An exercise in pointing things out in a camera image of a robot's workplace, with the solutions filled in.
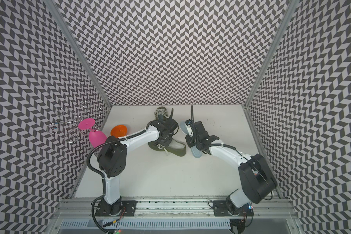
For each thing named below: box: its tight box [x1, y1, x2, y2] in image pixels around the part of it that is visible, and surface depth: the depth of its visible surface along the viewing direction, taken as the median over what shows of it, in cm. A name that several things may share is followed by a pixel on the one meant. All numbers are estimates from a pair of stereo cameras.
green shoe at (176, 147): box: [148, 137, 187, 157], surface depth 95 cm
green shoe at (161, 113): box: [154, 106, 169, 121], surface depth 107 cm
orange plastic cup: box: [110, 124, 128, 138], surface depth 100 cm
